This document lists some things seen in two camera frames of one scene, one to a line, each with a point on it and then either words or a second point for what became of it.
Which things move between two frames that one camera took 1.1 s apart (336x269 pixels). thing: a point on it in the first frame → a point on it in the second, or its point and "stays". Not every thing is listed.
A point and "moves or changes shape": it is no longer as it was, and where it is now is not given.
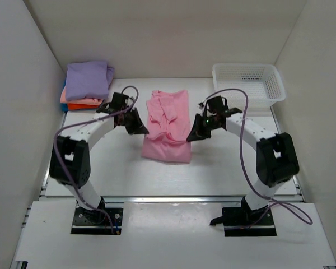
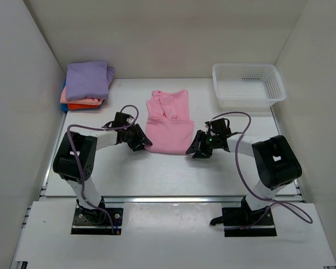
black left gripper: x=139 y=127 → x=141 y=138
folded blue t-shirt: x=64 y=107 stays
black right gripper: x=197 y=133 → x=197 y=147
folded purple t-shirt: x=88 y=79 stays
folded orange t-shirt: x=74 y=106 stays
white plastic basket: x=262 y=83 stays
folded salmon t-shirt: x=82 y=101 stays
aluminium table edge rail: x=289 y=199 stays
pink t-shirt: x=168 y=126 moves or changes shape
